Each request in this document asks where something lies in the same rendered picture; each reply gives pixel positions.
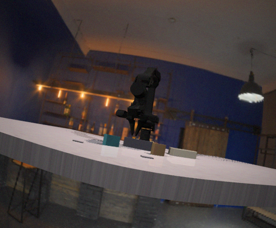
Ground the teal block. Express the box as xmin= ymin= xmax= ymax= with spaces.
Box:
xmin=103 ymin=134 xmax=120 ymax=147

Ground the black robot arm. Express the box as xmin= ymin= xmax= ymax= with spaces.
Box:
xmin=127 ymin=67 xmax=161 ymax=141

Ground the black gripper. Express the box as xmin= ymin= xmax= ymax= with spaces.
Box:
xmin=115 ymin=99 xmax=159 ymax=136

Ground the beige rectangular tray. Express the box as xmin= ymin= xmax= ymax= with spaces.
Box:
xmin=168 ymin=147 xmax=197 ymax=159

